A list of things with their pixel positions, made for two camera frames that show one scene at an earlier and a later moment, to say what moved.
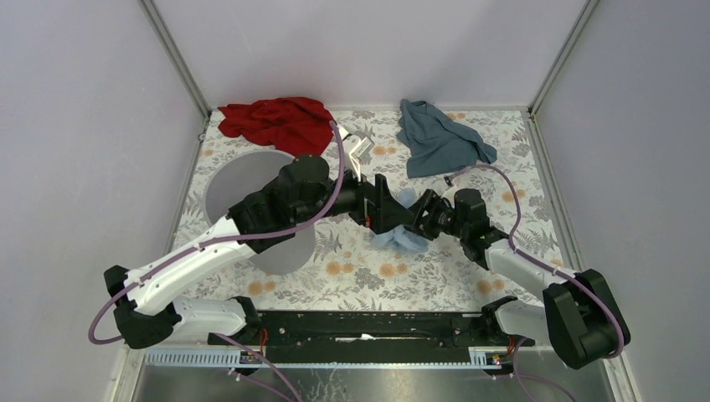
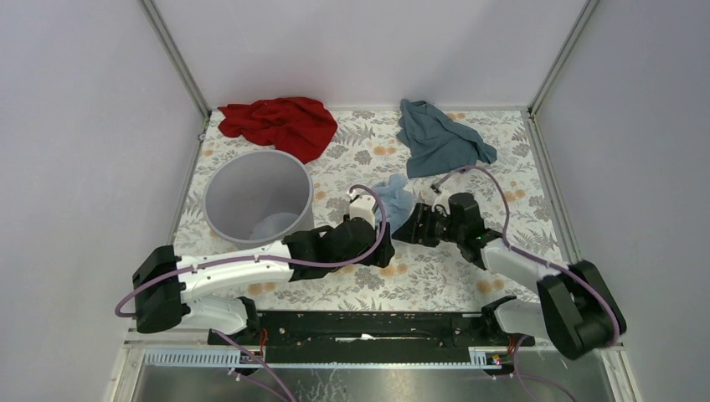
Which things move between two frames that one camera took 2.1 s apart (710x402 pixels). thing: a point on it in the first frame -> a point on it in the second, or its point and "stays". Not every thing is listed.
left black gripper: [377, 208] -> [383, 253]
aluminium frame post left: [176, 57] stays
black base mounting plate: [336, 330] stays
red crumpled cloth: [291, 126] stays
